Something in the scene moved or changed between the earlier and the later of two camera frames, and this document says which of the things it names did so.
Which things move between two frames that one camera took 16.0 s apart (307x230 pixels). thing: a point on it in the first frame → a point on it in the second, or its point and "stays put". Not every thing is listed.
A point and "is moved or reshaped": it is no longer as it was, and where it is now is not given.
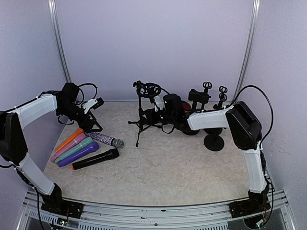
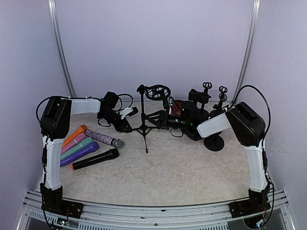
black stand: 222,96 stays put
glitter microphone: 118,143 stays put
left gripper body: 82,123 → 119,126
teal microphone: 86,142 stays put
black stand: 214,142 stays put
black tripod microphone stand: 148,90 is moved or reshaped
